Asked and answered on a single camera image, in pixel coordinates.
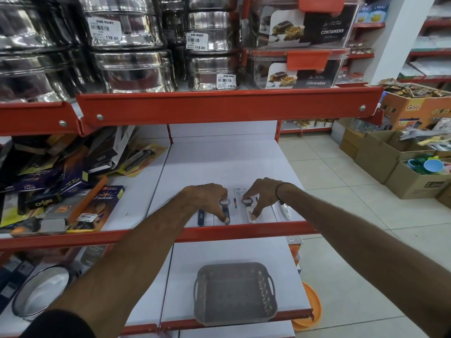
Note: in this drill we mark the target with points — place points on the person's right hand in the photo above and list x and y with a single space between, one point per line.
267 191

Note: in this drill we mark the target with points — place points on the person's left hand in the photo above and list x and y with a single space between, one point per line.
202 197

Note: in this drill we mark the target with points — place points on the person's right thumb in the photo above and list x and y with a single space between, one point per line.
256 211

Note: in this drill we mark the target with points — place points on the person's left thumb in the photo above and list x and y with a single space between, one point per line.
222 214

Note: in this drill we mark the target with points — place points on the blue peeler pack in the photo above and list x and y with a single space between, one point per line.
201 218
227 207

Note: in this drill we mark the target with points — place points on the white peeler pack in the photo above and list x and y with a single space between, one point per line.
247 207
285 211

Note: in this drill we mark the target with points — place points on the person's right forearm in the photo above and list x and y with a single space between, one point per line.
370 249

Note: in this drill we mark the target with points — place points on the person's left forearm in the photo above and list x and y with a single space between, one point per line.
119 267

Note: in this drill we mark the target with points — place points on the black wristband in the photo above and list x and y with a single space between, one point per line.
278 193

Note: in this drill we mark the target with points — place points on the red edged white shelf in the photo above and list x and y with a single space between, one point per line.
229 253
225 107
225 165

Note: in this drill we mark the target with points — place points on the grey plastic basket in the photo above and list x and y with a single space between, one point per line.
234 295

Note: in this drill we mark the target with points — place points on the black knife yellow card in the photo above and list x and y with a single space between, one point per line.
141 158

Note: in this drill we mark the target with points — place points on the row of small jars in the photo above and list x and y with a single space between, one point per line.
313 123

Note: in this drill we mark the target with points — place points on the orange plastic plate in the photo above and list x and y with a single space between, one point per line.
312 306

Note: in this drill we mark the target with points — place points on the small brown cardboard box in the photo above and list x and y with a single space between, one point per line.
350 142

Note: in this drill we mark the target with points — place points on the orange blue boxed tool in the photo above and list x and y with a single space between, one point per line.
98 207

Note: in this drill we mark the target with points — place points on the large brown cardboard box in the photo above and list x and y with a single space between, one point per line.
380 158

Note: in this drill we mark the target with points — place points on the clear container orange lid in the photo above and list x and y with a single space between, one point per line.
303 72
310 28

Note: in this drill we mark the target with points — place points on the brown cardboard box with cups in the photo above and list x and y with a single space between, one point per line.
412 184

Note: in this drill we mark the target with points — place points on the pile of packaged kitchen tools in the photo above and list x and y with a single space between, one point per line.
53 179

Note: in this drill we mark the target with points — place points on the stack of steel containers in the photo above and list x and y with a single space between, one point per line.
130 66

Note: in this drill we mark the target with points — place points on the pile of colourful plastic cups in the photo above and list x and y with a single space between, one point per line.
431 166

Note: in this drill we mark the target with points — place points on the pile of packaged utensils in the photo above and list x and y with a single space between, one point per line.
428 135

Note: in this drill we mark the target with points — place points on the orange printed cardboard box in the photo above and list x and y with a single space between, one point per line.
415 110

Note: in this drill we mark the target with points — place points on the round steel sieve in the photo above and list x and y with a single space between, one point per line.
42 292

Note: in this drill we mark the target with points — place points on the pile of brown packets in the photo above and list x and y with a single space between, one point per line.
412 89

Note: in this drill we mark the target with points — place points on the black sleeve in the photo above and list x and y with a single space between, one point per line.
56 325

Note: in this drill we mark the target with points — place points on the background red shelves with goods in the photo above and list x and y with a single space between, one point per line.
430 49

